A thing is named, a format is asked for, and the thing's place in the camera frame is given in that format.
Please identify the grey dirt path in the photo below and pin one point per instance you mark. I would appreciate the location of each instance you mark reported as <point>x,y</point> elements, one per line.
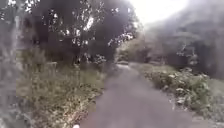
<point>130,100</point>

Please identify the wood of dark trees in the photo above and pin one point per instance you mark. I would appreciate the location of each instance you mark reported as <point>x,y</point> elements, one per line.
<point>66,30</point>

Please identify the weedy grass verge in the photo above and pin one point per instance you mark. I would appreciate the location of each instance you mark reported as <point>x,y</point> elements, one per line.
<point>60,96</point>

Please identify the robot's own part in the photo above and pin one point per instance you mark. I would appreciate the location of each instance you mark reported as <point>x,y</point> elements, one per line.
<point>76,126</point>

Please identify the leafy green bushes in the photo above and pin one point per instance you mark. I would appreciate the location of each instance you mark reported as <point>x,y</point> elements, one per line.
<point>186,86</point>

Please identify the hazy row of trees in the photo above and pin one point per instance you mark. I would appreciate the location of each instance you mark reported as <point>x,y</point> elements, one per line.
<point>186,40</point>

